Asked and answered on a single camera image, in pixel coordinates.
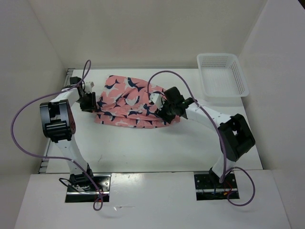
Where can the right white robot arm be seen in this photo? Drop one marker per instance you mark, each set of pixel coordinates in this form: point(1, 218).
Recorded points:
point(233, 131)

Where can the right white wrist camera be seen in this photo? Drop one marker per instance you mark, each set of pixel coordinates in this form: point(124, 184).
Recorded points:
point(156, 99)

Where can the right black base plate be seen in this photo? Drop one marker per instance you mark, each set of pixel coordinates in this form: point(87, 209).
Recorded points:
point(205, 189)

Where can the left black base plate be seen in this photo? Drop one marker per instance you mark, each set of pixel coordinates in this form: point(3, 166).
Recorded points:
point(88, 194)

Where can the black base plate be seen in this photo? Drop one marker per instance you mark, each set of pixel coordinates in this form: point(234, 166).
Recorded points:
point(205, 189)
point(88, 194)

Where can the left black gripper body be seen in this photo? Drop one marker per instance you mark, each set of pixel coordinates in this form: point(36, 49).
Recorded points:
point(87, 102)

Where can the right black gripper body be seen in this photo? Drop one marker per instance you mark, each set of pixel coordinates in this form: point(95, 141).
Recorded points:
point(167, 112)

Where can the aluminium table edge rail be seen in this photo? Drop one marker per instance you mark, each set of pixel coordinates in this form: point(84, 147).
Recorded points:
point(50, 146)

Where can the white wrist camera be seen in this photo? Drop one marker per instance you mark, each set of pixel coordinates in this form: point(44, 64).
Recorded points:
point(87, 87)
point(156, 99)

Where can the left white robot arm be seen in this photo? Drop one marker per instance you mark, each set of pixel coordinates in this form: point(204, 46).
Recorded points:
point(59, 126)

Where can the white plastic basket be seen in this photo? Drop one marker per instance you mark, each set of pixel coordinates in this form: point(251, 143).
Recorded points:
point(222, 78)

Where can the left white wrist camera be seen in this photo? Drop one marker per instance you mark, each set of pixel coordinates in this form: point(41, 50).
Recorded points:
point(87, 87)

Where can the pink shark print shorts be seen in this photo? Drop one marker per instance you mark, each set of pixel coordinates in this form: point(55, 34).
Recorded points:
point(124, 102)

